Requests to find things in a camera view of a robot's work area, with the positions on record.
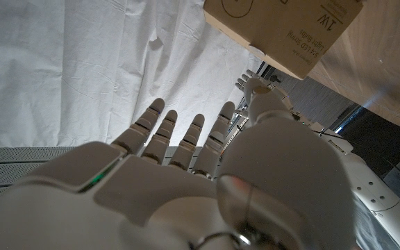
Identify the brown cardboard box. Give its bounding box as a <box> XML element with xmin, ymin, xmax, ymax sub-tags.
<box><xmin>202</xmin><ymin>0</ymin><xmax>365</xmax><ymax>80</ymax></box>

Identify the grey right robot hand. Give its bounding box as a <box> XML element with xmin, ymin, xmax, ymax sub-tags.
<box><xmin>0</xmin><ymin>78</ymin><xmax>359</xmax><ymax>250</ymax></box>

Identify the white curtain backdrop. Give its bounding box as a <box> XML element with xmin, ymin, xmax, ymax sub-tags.
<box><xmin>0</xmin><ymin>0</ymin><xmax>267</xmax><ymax>149</ymax></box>

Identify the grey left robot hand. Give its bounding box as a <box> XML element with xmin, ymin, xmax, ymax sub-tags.
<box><xmin>234</xmin><ymin>69</ymin><xmax>313</xmax><ymax>128</ymax></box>

